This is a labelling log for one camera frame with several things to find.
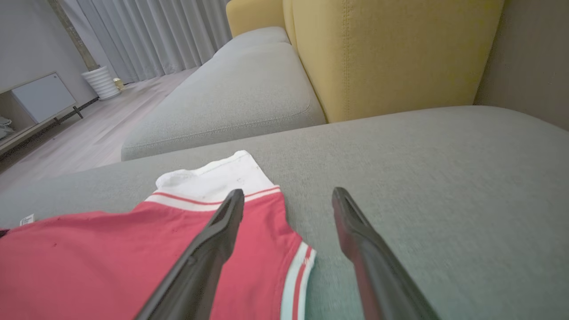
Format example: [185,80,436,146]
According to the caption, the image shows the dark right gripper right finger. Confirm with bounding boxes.
[331,187,441,320]

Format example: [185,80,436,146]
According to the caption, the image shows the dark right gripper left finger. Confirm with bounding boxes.
[135,189,245,320]

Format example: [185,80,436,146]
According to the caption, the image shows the red shirt white striped sleeves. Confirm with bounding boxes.
[0,150,317,320]

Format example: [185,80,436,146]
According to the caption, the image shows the grey fabric sofa ottoman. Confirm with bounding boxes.
[0,105,569,320]

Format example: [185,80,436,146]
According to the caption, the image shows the long grey sofa seat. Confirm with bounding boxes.
[121,27,327,161]

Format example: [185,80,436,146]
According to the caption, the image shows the white ribbed plant pot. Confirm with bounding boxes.
[81,65,121,101]

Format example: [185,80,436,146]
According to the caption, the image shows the large yellow sofa back cushion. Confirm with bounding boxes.
[282,0,505,124]

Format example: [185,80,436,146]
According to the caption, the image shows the white low tv cabinet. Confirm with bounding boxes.
[0,72,85,156]

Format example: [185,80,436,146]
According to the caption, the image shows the light grey pleated curtain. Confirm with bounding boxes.
[58,0,232,85]

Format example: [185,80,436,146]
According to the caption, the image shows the small yellow sofa back cushion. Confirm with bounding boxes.
[226,0,287,38]

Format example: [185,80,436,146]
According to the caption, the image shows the brown plant trunk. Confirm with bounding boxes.
[47,0,100,72]

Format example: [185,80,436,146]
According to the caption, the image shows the taupe sofa backrest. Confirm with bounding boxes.
[473,0,569,132]

